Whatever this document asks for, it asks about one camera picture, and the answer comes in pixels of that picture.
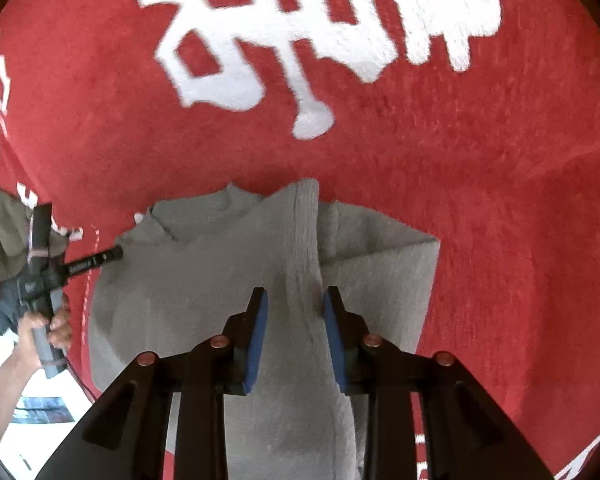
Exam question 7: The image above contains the red printed blanket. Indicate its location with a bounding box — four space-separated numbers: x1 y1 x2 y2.
0 0 600 480

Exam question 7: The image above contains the olive green cloth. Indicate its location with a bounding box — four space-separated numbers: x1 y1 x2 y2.
0 182 68 283

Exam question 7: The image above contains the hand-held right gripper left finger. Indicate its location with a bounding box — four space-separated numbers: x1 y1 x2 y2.
35 286 269 480

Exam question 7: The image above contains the dark printed floor mat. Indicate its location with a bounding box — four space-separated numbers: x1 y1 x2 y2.
12 395 76 425

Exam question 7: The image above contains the grey knit sweater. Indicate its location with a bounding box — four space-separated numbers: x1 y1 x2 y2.
87 177 441 480

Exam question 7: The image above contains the person's left forearm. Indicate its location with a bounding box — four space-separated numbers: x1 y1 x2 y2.
0 355 43 448

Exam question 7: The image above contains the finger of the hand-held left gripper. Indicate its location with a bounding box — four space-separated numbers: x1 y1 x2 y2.
62 245 125 278

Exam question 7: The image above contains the person's left hand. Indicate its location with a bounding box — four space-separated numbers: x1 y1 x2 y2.
12 294 73 373

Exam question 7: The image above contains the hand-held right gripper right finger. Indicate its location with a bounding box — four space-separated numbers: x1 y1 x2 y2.
323 285 556 480

